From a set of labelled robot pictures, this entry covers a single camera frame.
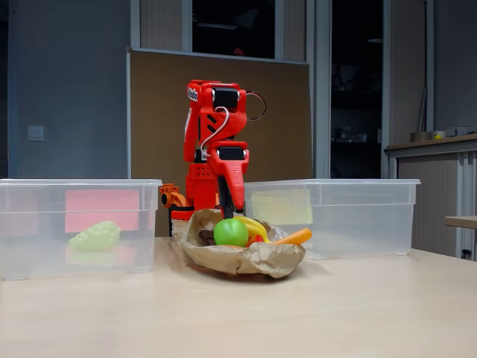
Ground green toy apple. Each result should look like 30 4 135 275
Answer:
213 218 250 248

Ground yellow toy banana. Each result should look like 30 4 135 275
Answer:
233 215 273 244

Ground orange toy waffle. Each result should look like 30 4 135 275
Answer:
271 227 313 246

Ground pale green toy grapes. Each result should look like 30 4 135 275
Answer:
68 220 122 251

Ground yellow-green paper label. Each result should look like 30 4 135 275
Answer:
251 188 313 225

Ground pink paper label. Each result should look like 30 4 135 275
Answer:
65 189 140 233

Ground clear plastic bin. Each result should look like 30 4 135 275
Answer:
0 178 163 281
241 178 421 261

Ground orange printed clamp part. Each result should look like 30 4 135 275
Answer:
159 183 189 208

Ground wooden base block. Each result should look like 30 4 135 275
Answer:
170 219 189 238

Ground crumpled brown paper bag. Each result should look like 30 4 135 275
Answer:
180 207 307 279

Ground brown cork board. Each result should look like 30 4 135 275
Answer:
126 46 313 236

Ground grey shutter cabinet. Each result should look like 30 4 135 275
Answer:
385 133 477 262

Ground wooden side table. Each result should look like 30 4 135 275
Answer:
443 215 477 229

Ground white wrist servo cable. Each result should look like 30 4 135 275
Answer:
200 106 230 157

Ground black servo cable loop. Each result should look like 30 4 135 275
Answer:
245 90 268 122

